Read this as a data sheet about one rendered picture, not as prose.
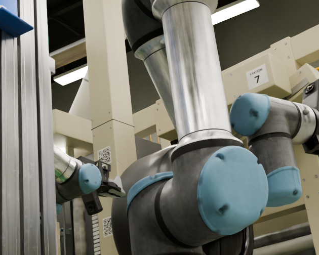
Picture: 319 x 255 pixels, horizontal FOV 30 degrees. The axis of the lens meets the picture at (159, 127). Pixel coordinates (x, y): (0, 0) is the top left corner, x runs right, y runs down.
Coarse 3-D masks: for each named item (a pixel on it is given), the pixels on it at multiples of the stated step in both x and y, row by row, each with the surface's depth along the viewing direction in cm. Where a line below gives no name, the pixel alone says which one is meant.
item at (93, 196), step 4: (92, 192) 177; (96, 192) 178; (84, 196) 178; (88, 196) 177; (92, 196) 176; (96, 196) 177; (84, 200) 178; (88, 200) 178; (92, 200) 177; (96, 200) 177; (88, 204) 178; (92, 204) 177; (96, 204) 176; (100, 204) 178; (88, 208) 178; (92, 208) 177; (96, 208) 176; (100, 208) 177; (88, 212) 178; (92, 212) 177; (96, 212) 177
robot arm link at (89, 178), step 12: (60, 156) 151; (60, 168) 151; (72, 168) 153; (84, 168) 154; (96, 168) 157; (60, 180) 153; (72, 180) 154; (84, 180) 153; (96, 180) 156; (60, 192) 158; (72, 192) 156; (84, 192) 155
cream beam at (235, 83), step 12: (252, 60) 236; (264, 60) 231; (276, 60) 235; (228, 72) 242; (240, 72) 238; (276, 72) 230; (288, 72) 240; (228, 84) 240; (240, 84) 236; (264, 84) 229; (276, 84) 227; (288, 84) 235; (228, 96) 239; (276, 96) 235; (156, 108) 263; (228, 108) 241; (156, 120) 262; (168, 120) 257; (168, 132) 257
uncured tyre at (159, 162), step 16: (176, 144) 213; (144, 160) 210; (160, 160) 201; (128, 176) 207; (144, 176) 200; (128, 192) 201; (112, 208) 203; (112, 224) 201; (128, 224) 196; (128, 240) 195; (224, 240) 233; (240, 240) 228
